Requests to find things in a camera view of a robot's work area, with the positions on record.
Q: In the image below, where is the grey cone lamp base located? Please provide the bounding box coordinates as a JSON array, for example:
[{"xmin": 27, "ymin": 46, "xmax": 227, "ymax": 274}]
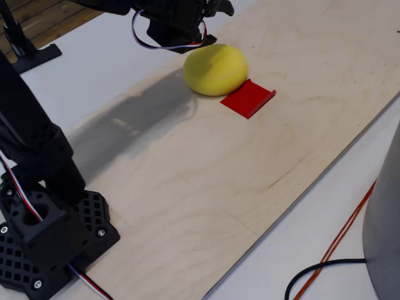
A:
[{"xmin": 362, "ymin": 120, "xmax": 400, "ymax": 300}]

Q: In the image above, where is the red white black servo cable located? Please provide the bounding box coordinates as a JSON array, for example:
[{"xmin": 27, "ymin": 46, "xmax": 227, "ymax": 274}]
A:
[
  {"xmin": 131, "ymin": 9, "xmax": 208, "ymax": 51},
  {"xmin": 0, "ymin": 154, "xmax": 44, "ymax": 223},
  {"xmin": 67, "ymin": 263, "xmax": 113, "ymax": 300}
]

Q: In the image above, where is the yellow round sponge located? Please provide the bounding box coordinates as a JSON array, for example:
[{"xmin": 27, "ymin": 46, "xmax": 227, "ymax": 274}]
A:
[{"xmin": 182, "ymin": 43, "xmax": 249, "ymax": 97}]

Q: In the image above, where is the orange cord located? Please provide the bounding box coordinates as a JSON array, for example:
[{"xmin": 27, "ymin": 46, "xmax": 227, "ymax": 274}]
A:
[{"xmin": 292, "ymin": 179, "xmax": 378, "ymax": 300}]

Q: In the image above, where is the red square plate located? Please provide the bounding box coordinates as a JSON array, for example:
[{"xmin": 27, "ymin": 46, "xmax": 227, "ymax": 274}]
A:
[{"xmin": 219, "ymin": 78, "xmax": 277, "ymax": 121}]

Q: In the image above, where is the light plywood board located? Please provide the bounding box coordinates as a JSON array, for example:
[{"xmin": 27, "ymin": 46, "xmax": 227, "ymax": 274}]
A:
[{"xmin": 51, "ymin": 0, "xmax": 400, "ymax": 300}]

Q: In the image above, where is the black camera stand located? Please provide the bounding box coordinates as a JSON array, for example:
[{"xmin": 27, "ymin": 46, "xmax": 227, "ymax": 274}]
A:
[{"xmin": 0, "ymin": 0, "xmax": 63, "ymax": 76}]

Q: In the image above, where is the black power cable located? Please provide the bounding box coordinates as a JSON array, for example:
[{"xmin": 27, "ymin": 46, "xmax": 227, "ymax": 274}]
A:
[{"xmin": 284, "ymin": 258, "xmax": 367, "ymax": 300}]

